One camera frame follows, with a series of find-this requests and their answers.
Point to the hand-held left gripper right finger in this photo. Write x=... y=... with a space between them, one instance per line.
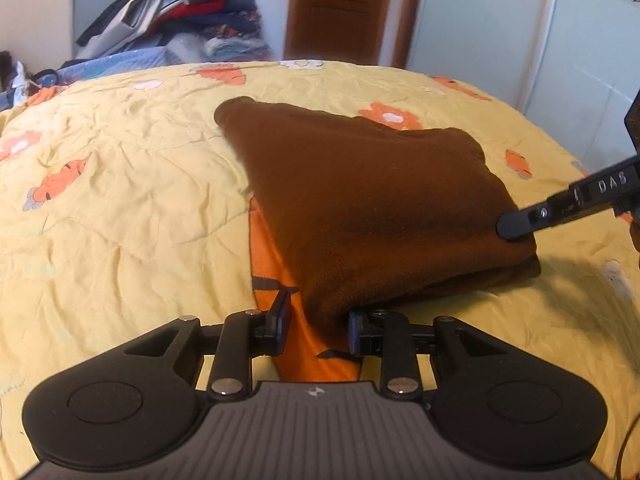
x=353 y=334

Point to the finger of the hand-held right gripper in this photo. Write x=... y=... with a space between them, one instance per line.
x=525 y=221

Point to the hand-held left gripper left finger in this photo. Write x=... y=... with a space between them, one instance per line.
x=283 y=321

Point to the brown knit garment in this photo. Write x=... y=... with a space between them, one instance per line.
x=360 y=200

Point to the pile of mixed clothes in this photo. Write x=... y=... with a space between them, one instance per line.
x=200 y=10

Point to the yellow printed blanket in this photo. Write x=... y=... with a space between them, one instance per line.
x=125 y=220

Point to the white floral wardrobe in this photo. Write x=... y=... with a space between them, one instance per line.
x=485 y=25

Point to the brown wooden door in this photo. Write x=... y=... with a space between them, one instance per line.
x=340 y=10

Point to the blue quilt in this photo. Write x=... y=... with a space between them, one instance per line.
x=125 y=60

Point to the crumpled bag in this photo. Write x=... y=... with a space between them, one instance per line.
x=17 y=82

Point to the grey framed board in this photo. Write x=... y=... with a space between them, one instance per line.
x=90 y=5

